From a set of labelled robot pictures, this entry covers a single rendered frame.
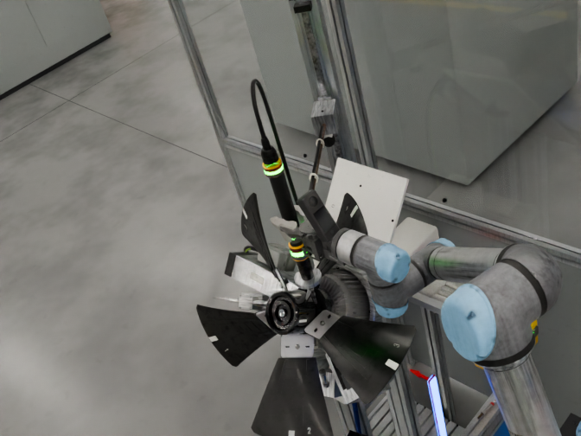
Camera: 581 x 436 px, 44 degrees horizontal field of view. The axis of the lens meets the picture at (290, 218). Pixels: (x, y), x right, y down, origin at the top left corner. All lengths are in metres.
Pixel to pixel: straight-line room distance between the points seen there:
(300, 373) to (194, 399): 1.55
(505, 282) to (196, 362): 2.58
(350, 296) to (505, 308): 0.87
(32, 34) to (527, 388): 6.46
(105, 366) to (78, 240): 1.20
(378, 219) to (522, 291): 0.92
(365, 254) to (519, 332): 0.42
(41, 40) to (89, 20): 0.53
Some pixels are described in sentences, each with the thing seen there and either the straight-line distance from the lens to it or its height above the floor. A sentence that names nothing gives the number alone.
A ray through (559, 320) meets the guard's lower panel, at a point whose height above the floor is 0.69.
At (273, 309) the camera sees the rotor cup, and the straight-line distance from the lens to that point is 1.98.
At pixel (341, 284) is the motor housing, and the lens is 2.06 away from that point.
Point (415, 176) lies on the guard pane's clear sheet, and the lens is 2.50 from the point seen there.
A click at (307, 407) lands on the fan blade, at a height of 0.99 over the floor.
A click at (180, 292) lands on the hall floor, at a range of 4.08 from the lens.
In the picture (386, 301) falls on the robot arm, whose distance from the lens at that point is 1.60.
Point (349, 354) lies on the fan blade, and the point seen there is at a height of 1.18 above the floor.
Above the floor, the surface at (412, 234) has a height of 0.97.
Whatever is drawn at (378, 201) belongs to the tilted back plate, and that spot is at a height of 1.30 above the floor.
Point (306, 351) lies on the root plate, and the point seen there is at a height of 1.09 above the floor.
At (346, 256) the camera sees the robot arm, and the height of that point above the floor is 1.55.
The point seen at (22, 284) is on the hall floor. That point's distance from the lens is 4.74.
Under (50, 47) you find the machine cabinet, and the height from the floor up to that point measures 0.22.
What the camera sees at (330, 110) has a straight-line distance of 2.23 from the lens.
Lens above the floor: 2.59
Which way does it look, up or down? 37 degrees down
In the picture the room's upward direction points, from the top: 17 degrees counter-clockwise
